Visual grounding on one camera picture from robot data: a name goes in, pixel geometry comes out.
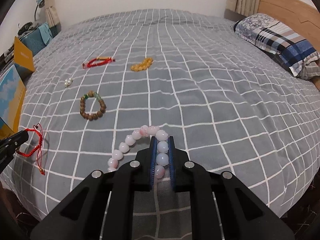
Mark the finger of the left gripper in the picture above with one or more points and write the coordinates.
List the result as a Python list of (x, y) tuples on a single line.
[(11, 144)]

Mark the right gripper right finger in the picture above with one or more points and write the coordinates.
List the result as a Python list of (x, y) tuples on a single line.
[(188, 176)]

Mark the wooden headboard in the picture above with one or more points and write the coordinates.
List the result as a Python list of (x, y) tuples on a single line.
[(299, 16)]

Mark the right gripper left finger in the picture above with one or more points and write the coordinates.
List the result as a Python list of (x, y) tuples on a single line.
[(134, 176)]

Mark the blue plaid pillow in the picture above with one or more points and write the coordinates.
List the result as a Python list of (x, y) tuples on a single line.
[(296, 53)]

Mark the red cord bracelet gold tube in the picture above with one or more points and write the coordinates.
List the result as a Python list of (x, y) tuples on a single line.
[(98, 61)]

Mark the blue desk lamp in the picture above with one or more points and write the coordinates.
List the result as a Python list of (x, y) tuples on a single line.
[(40, 4)]

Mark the blue yellow cardboard box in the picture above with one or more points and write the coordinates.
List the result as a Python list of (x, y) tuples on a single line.
[(13, 90)]

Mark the grey checked bed sheet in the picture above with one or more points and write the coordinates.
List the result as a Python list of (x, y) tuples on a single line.
[(252, 125)]

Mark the white pearl cluster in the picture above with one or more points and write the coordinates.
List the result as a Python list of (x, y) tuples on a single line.
[(68, 82)]

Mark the teal suitcase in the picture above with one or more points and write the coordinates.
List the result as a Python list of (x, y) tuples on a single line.
[(37, 39)]

